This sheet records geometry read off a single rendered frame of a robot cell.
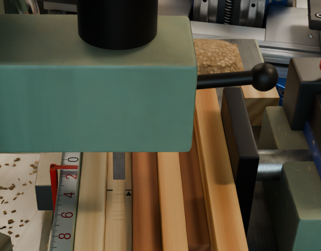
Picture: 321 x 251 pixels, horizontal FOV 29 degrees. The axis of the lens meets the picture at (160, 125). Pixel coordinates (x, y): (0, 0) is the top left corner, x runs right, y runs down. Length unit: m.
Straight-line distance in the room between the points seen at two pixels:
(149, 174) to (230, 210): 0.09
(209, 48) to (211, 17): 0.51
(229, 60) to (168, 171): 0.26
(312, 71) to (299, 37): 0.66
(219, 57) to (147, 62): 0.33
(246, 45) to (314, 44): 0.40
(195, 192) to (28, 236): 0.23
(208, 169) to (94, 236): 0.10
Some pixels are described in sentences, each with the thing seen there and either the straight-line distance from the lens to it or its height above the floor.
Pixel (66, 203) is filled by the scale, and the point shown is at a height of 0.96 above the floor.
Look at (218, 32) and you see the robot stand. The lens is 1.16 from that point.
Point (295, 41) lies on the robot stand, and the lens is 1.16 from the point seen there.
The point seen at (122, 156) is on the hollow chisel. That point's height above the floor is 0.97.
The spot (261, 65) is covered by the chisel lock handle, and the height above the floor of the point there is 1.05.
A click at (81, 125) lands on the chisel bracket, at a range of 0.41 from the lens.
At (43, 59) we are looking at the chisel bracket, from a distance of 0.39.
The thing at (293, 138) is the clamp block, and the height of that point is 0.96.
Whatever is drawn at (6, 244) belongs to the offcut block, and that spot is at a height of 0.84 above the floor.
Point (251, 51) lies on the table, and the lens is 0.75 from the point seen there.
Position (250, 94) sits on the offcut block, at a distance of 0.61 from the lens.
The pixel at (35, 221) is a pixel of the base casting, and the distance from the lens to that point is 0.66.
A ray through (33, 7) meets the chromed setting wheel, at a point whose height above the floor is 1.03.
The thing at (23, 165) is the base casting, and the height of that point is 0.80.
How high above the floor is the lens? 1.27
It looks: 37 degrees down
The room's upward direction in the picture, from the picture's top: 2 degrees clockwise
